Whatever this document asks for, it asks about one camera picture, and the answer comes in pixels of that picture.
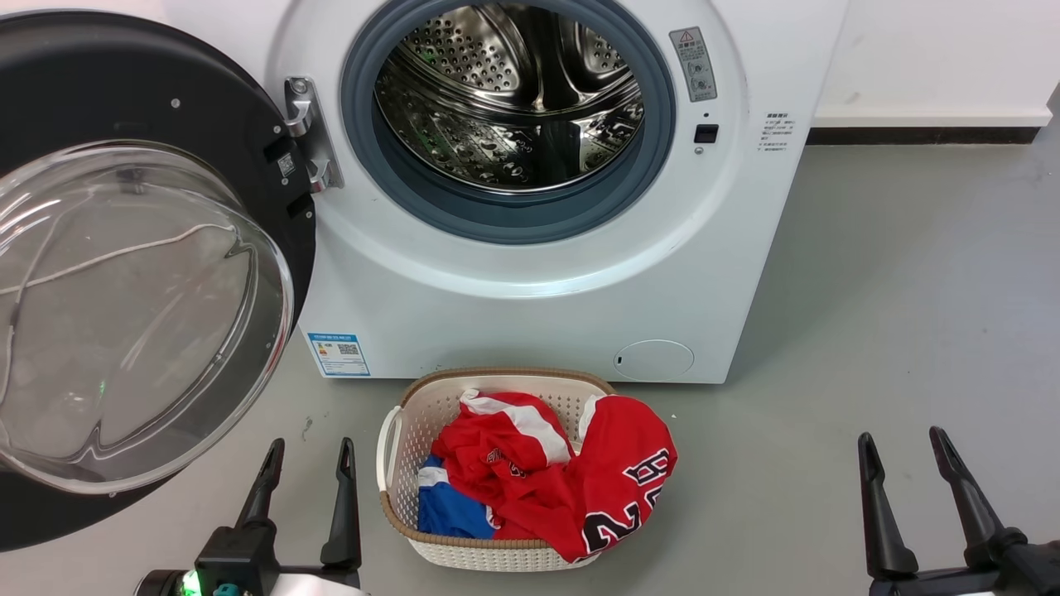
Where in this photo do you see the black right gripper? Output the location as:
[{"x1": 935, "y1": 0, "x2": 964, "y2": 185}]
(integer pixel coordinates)
[{"x1": 857, "y1": 425, "x2": 1060, "y2": 596}]

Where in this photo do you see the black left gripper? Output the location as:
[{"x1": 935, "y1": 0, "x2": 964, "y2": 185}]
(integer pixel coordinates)
[{"x1": 137, "y1": 437, "x2": 370, "y2": 596}]

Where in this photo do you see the washer door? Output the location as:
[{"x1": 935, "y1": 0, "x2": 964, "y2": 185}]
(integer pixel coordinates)
[{"x1": 0, "y1": 10, "x2": 317, "y2": 554}]

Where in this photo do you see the white washing machine body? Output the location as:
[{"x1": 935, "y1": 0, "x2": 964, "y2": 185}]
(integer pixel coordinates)
[{"x1": 161, "y1": 0, "x2": 850, "y2": 386}]

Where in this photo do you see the washer drum opening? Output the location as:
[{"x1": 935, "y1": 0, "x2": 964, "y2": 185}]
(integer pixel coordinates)
[{"x1": 340, "y1": 0, "x2": 678, "y2": 246}]

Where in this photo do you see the metal door hinge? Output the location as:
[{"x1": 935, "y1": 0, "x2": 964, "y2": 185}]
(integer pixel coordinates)
[{"x1": 284, "y1": 77, "x2": 345, "y2": 194}]

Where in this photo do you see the stainless steel washer drum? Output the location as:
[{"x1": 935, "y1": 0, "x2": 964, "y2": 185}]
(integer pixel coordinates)
[{"x1": 374, "y1": 0, "x2": 647, "y2": 195}]

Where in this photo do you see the blue garment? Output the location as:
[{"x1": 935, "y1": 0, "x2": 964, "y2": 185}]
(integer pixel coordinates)
[{"x1": 417, "y1": 454, "x2": 498, "y2": 541}]

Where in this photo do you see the cream perforated laundry basket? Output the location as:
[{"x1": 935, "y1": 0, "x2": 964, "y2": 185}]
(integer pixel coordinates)
[{"x1": 377, "y1": 368, "x2": 618, "y2": 573}]

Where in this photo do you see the blue energy label sticker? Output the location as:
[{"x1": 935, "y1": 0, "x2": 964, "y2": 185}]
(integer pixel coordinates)
[{"x1": 307, "y1": 333, "x2": 371, "y2": 378}]

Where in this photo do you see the red jersey with white stripes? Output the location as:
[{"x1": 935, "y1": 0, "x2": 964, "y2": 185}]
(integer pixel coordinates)
[{"x1": 431, "y1": 389, "x2": 574, "y2": 531}]

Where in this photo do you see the round white filter cover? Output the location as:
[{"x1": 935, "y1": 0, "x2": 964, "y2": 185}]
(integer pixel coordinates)
[{"x1": 614, "y1": 339, "x2": 695, "y2": 382}]

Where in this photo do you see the red jersey with large number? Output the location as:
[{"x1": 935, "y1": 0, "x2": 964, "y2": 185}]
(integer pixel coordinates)
[{"x1": 495, "y1": 395, "x2": 678, "y2": 564}]

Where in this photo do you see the black baseboard strip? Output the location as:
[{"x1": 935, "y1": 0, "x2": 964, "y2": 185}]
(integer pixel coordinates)
[{"x1": 807, "y1": 127, "x2": 1041, "y2": 147}]

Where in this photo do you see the grey warning sticker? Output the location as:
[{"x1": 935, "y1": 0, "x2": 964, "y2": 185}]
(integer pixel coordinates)
[{"x1": 669, "y1": 26, "x2": 718, "y2": 103}]

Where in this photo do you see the thin white cable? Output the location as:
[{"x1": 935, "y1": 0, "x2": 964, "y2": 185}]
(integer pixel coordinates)
[{"x1": 0, "y1": 223, "x2": 249, "y2": 398}]

